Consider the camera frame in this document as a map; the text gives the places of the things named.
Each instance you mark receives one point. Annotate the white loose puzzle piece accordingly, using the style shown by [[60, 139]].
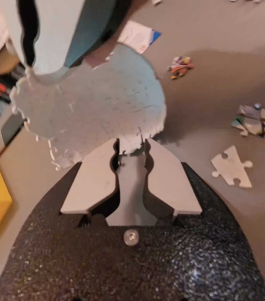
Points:
[[157, 1], [232, 168]]

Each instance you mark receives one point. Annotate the orange printed loose puzzle piece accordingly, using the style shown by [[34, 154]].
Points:
[[180, 67]]

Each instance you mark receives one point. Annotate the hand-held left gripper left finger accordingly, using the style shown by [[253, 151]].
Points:
[[92, 185]]

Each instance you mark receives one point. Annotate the partly built puzzle ball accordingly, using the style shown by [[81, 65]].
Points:
[[95, 105]]

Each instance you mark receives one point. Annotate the wooden instruction board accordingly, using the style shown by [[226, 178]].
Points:
[[1, 61]]

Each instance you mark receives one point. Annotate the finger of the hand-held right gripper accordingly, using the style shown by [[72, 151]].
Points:
[[12, 21], [55, 35]]

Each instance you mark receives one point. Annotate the person's right hand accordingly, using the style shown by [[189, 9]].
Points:
[[99, 56]]

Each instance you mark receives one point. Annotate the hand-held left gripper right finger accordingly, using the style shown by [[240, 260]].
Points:
[[172, 185]]

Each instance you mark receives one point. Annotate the white folded instruction leaflet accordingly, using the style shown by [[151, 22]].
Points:
[[137, 35]]

